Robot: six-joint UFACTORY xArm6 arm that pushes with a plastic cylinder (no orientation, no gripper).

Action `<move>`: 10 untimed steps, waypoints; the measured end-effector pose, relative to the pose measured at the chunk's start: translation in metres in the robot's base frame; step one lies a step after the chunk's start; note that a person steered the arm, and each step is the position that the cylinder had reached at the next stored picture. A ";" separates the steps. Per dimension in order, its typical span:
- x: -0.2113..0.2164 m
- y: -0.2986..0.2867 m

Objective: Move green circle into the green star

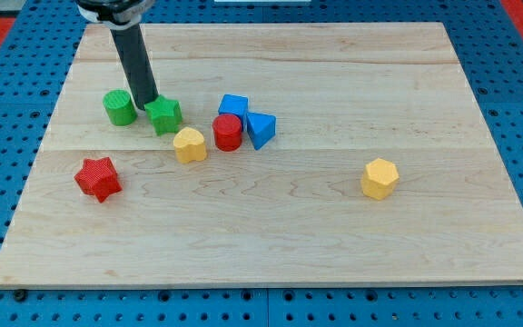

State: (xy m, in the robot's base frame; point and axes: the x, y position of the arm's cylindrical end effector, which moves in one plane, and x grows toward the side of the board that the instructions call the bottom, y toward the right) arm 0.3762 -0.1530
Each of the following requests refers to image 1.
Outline light wooden board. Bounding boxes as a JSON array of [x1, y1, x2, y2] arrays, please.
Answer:
[[0, 23, 523, 290]]

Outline blue cube block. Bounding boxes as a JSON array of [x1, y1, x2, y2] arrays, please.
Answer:
[[218, 94, 249, 131]]

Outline yellow heart block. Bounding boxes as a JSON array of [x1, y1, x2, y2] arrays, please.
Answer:
[[173, 127, 208, 164]]

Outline yellow hexagon block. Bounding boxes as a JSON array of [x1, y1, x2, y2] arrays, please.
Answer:
[[360, 158, 400, 200]]

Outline green star block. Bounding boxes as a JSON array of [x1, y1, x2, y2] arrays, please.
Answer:
[[144, 95, 183, 135]]

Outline red star block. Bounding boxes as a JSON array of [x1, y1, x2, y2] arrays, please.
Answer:
[[74, 157, 122, 203]]

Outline green cylinder block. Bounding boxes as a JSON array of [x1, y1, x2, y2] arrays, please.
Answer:
[[103, 89, 137, 126]]

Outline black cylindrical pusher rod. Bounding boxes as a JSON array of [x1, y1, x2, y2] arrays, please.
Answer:
[[111, 24, 159, 111]]

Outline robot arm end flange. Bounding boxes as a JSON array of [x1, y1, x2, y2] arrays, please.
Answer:
[[75, 0, 156, 30]]

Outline red cylinder block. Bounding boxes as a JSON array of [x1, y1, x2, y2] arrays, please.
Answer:
[[212, 114, 242, 152]]

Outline blue triangle block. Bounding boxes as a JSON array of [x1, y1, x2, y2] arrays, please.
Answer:
[[247, 112, 276, 150]]

